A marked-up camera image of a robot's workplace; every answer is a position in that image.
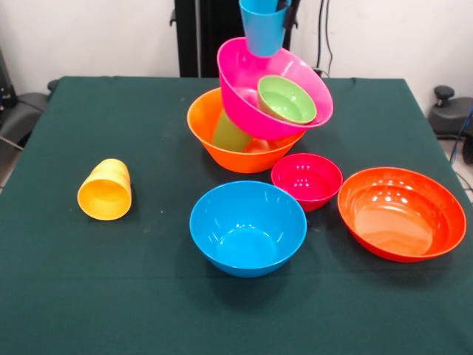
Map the large magenta bowl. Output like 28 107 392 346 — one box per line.
217 36 335 141

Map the wide red-orange bowl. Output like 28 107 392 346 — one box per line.
337 166 467 263

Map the blue cable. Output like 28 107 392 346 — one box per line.
448 106 473 166

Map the blue bowl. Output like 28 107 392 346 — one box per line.
188 180 307 279

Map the green bowl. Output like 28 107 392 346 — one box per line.
256 75 318 125

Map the blue cup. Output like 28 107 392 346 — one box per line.
239 0 293 58

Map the yellow cup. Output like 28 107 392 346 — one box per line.
76 176 132 222
89 158 131 186

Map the dark green tablecloth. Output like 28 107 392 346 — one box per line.
0 75 473 355

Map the small crimson bowl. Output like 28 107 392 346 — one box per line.
270 152 344 213

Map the green cup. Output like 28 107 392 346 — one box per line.
211 110 254 152

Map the large orange bowl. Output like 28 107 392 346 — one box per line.
186 87 307 174

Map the grey pedestal foot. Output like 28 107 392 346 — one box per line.
427 85 473 138
0 92 51 149

